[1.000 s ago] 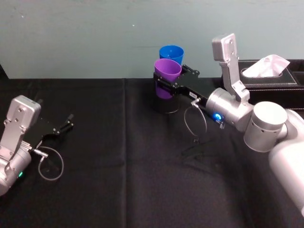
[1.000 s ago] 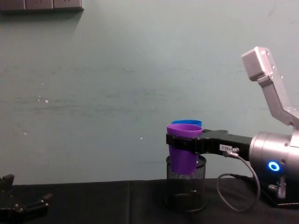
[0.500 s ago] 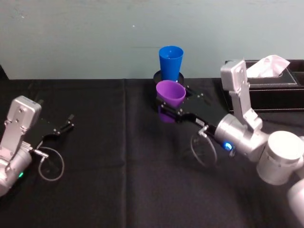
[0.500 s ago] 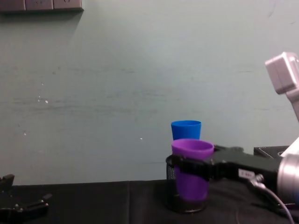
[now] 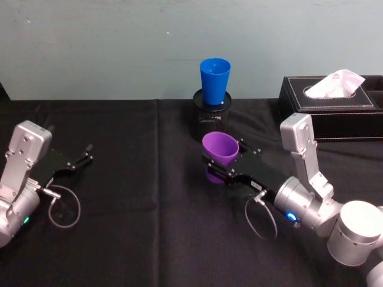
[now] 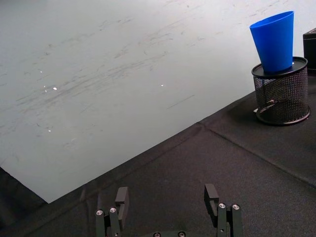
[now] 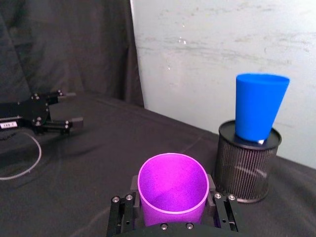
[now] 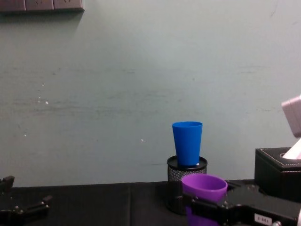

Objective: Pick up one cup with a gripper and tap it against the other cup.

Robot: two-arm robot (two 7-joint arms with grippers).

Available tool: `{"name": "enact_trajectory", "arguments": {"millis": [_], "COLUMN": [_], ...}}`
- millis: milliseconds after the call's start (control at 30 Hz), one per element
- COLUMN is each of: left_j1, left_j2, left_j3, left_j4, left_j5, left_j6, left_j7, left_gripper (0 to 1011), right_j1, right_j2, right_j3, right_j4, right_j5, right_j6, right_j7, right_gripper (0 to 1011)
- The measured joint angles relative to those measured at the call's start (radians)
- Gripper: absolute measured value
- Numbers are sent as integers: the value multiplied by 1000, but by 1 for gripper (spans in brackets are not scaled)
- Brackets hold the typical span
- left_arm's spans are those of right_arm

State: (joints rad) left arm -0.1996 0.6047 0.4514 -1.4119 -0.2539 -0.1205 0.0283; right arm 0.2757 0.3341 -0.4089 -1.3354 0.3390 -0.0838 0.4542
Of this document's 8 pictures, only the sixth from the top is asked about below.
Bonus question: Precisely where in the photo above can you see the black table cloth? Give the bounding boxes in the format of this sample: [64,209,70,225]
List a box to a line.
[0,90,316,237]

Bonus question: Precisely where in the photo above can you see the blue plastic cup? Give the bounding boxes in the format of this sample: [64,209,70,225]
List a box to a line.
[249,10,295,73]

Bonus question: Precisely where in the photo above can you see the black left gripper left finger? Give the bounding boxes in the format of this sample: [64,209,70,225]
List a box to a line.
[95,186,130,237]

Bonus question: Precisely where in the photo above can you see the black wire mesh holder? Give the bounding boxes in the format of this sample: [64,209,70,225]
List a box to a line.
[251,56,311,126]

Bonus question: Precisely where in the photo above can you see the black box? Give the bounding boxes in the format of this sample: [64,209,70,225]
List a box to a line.
[302,29,316,72]

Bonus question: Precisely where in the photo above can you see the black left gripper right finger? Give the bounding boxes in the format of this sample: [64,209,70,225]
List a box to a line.
[204,183,243,237]

